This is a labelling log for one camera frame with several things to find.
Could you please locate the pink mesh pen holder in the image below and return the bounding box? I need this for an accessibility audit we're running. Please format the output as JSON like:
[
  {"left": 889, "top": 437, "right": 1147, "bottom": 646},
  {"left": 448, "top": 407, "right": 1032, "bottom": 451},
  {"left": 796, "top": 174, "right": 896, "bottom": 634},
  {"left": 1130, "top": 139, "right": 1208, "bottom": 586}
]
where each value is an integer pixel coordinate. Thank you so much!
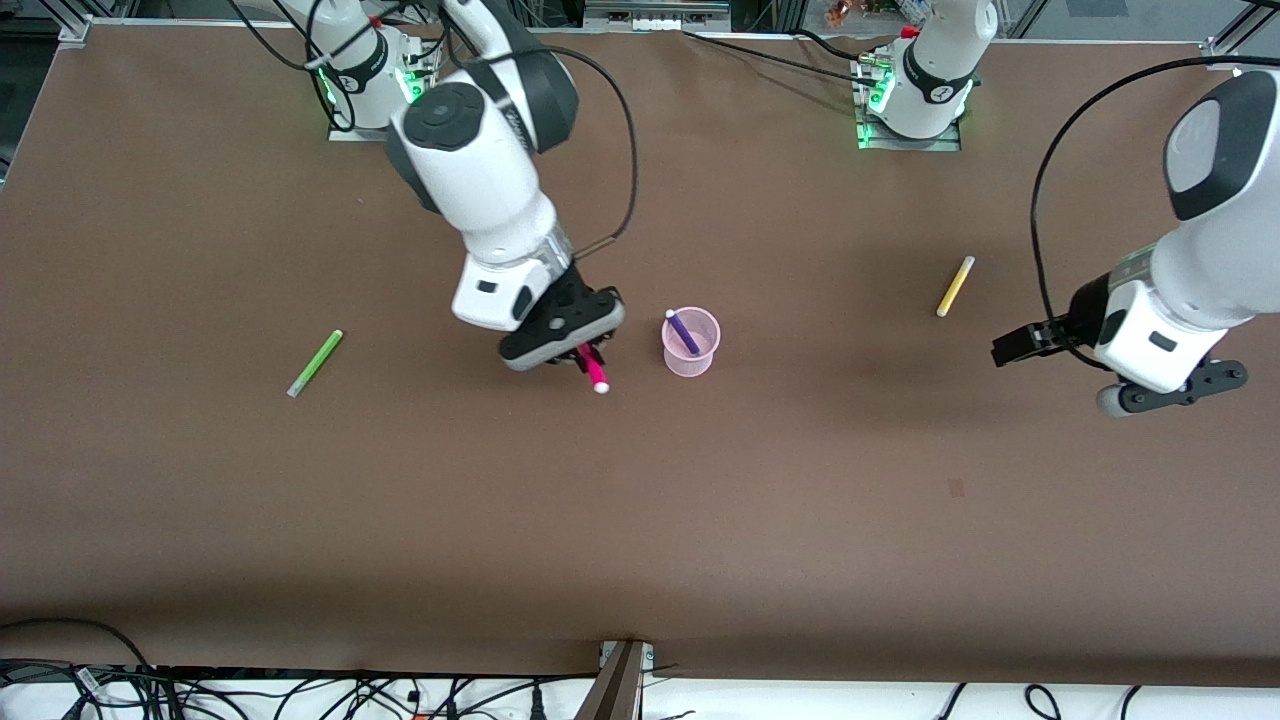
[{"left": 661, "top": 307, "right": 722, "bottom": 379}]

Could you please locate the yellow pen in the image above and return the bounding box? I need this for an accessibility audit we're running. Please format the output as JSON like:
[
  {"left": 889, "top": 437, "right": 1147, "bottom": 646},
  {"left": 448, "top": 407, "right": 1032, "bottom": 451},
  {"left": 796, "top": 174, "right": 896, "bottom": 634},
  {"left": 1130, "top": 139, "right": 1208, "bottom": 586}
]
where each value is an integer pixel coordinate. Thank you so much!
[{"left": 936, "top": 256, "right": 976, "bottom": 318}]

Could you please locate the green pen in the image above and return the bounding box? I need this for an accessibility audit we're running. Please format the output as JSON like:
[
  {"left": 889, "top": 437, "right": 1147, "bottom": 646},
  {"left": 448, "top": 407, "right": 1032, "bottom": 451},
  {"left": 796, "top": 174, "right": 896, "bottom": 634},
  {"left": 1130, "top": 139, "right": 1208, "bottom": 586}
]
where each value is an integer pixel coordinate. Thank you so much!
[{"left": 287, "top": 329, "right": 344, "bottom": 399}]

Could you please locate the white power strip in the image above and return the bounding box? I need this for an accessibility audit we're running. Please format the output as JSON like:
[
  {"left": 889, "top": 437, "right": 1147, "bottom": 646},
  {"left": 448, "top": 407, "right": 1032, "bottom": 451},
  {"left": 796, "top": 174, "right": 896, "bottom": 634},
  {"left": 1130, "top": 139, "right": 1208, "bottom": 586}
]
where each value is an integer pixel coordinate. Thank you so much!
[{"left": 585, "top": 0, "right": 731, "bottom": 31}]

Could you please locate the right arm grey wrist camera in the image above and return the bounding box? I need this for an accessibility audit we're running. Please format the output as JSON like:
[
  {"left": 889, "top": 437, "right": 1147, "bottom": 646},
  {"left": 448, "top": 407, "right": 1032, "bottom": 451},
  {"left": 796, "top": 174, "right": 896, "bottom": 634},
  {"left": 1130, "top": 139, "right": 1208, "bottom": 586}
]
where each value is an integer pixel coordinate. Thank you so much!
[{"left": 498, "top": 288, "right": 627, "bottom": 373}]

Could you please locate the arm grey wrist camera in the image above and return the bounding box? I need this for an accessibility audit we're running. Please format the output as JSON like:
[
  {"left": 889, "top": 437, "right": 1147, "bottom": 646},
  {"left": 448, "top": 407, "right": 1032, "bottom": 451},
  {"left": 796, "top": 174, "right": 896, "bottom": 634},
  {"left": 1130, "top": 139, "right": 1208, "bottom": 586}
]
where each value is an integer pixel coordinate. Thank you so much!
[
  {"left": 498, "top": 288, "right": 627, "bottom": 373},
  {"left": 1097, "top": 360, "right": 1249, "bottom": 418}
]

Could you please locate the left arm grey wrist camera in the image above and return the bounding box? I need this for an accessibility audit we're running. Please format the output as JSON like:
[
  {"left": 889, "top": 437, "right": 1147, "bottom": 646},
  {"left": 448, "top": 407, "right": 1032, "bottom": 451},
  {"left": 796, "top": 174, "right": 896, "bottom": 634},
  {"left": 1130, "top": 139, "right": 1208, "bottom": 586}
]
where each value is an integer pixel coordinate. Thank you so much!
[{"left": 1097, "top": 360, "right": 1249, "bottom": 418}]

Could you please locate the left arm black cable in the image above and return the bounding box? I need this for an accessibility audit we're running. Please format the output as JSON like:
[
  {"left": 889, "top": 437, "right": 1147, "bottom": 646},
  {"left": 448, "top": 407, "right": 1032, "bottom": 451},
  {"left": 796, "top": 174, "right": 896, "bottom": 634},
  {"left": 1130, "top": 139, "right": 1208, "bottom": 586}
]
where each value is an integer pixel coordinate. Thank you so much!
[{"left": 1030, "top": 55, "right": 1246, "bottom": 373}]

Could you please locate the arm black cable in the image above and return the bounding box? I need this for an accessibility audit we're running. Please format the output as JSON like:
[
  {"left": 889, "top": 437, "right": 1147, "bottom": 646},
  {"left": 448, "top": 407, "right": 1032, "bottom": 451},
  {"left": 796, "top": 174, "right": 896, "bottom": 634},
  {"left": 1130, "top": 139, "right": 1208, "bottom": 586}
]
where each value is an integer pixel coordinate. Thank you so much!
[
  {"left": 1030, "top": 55, "right": 1246, "bottom": 373},
  {"left": 540, "top": 35, "right": 639, "bottom": 263}
]

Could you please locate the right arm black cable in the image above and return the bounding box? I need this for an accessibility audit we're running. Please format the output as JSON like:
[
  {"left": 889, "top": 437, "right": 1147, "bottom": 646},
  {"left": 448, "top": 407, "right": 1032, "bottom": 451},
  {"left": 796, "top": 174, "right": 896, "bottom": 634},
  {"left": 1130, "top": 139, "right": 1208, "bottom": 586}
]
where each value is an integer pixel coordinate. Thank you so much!
[{"left": 540, "top": 35, "right": 639, "bottom": 263}]

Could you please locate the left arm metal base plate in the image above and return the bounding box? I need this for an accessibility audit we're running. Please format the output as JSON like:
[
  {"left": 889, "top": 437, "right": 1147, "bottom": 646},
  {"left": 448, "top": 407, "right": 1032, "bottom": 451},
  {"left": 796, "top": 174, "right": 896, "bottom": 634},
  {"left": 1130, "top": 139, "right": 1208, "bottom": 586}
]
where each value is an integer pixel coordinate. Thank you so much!
[{"left": 856, "top": 125, "right": 963, "bottom": 153}]

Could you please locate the long black table cable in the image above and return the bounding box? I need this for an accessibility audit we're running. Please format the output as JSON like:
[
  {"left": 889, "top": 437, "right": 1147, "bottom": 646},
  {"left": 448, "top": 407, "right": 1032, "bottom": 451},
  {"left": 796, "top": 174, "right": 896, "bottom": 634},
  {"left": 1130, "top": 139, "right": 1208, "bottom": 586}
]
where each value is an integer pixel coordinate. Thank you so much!
[{"left": 683, "top": 30, "right": 879, "bottom": 87}]

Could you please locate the metal table bracket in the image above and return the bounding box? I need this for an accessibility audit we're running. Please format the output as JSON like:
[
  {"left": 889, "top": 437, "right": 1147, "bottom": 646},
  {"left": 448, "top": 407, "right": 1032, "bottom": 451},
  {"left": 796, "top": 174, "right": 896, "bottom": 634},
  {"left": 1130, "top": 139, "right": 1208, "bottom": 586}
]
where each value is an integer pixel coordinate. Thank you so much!
[{"left": 575, "top": 640, "right": 656, "bottom": 720}]

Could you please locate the tangle of black cables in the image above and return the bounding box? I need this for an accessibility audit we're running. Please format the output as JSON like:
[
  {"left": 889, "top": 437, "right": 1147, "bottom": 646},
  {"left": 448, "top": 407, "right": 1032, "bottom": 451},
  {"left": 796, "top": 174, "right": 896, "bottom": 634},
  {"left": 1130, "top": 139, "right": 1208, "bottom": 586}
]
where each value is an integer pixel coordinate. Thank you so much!
[{"left": 0, "top": 660, "right": 601, "bottom": 720}]

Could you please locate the black arched cable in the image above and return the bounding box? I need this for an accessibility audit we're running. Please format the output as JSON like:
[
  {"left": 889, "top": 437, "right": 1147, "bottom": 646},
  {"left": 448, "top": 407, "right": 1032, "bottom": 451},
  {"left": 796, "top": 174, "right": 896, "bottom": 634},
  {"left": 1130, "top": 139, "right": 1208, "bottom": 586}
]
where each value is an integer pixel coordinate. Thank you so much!
[{"left": 0, "top": 618, "right": 151, "bottom": 673}]

